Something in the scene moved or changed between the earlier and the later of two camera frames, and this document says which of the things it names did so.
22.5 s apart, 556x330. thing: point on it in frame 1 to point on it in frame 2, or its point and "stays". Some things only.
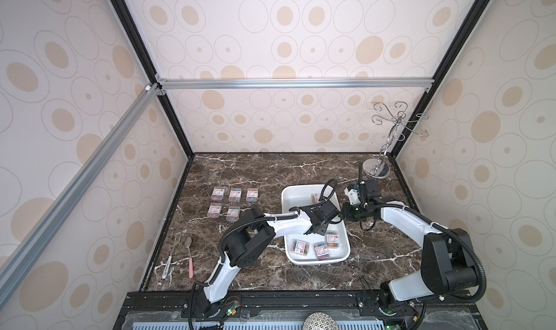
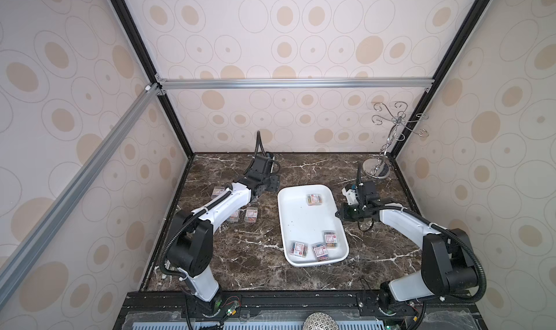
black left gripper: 323,230 to 275,182
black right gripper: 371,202 stays
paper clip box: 218,193 stays
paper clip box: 233,213 stays
